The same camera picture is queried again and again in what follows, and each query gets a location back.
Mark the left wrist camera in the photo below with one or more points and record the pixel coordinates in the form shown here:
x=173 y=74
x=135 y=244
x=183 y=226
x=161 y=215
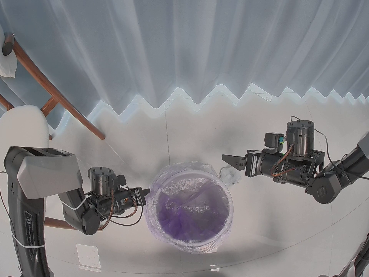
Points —
x=121 y=181

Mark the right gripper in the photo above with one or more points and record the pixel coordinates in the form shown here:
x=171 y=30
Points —
x=252 y=164

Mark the white trash bin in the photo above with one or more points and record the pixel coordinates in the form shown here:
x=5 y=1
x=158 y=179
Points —
x=178 y=175

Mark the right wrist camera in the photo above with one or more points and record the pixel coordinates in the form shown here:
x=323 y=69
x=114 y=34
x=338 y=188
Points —
x=272 y=140

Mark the wooden chair with white cushions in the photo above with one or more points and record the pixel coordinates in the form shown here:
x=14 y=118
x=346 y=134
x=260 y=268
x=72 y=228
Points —
x=23 y=131

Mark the purple plastic bag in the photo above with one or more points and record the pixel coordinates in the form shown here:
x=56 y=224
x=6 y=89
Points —
x=184 y=218

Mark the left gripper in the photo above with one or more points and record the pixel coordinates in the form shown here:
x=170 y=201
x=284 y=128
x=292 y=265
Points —
x=138 y=196

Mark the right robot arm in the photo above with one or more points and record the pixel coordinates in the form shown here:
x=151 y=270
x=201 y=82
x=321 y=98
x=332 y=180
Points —
x=325 y=186

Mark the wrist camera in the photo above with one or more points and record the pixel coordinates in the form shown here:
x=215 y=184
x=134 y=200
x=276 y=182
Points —
x=272 y=140
x=121 y=181

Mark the white paper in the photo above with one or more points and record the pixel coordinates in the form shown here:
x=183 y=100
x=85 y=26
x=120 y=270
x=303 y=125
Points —
x=229 y=176

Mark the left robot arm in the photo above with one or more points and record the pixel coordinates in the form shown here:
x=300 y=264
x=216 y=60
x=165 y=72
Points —
x=43 y=169

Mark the white curtain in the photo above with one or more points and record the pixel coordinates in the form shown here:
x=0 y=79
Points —
x=184 y=39

